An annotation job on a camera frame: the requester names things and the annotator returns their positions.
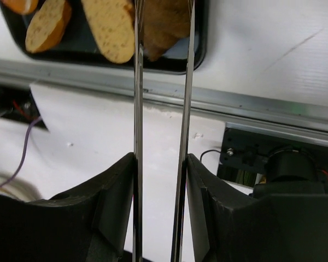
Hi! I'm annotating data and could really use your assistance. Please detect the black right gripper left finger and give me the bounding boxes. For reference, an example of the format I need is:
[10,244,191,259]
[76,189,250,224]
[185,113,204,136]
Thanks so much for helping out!
[0,153,134,261]

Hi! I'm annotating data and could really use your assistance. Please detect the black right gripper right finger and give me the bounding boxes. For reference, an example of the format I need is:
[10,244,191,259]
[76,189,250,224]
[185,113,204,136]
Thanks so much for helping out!
[187,154,328,261]

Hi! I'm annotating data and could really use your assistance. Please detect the silver metal tongs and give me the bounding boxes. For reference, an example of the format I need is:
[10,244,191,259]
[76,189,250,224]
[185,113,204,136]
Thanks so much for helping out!
[132,1,195,261]

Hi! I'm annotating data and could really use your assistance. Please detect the brown croissant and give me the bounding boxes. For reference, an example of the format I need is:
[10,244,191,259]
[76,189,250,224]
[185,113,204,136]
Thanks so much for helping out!
[144,0,193,62]

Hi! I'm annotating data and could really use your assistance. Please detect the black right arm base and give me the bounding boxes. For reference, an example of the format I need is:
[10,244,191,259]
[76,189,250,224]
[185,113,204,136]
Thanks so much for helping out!
[217,128,328,198]

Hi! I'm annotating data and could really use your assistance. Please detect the small oval bread slice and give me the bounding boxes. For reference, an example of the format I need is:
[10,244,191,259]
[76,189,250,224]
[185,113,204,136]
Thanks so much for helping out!
[25,0,72,53]

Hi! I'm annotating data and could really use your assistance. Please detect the long seeded bread slice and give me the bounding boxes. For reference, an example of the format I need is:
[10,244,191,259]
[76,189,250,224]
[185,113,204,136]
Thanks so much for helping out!
[81,0,135,64]

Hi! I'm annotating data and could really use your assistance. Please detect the round orange bun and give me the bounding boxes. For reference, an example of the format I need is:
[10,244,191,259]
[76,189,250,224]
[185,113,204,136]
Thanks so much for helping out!
[0,0,38,15]

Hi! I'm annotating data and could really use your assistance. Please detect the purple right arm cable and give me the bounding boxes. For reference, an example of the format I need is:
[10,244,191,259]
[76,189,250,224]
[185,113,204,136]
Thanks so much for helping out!
[0,116,42,189]

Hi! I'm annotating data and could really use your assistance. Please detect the aluminium front rail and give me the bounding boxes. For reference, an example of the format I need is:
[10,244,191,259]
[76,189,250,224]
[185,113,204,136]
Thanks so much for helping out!
[0,56,328,134]

